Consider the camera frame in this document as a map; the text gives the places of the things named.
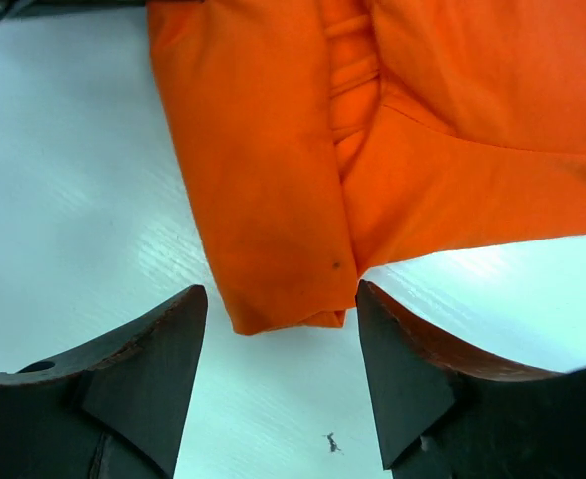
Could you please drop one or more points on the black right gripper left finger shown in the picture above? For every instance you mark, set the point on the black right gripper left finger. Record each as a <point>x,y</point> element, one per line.
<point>113,407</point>

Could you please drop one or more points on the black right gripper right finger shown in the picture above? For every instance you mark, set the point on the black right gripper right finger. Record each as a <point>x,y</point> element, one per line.
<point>444,408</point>

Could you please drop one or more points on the orange t-shirt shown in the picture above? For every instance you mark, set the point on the orange t-shirt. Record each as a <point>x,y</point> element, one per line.
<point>320,139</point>

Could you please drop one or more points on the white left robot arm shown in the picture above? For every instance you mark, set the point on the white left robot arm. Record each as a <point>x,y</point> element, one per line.
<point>25,9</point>

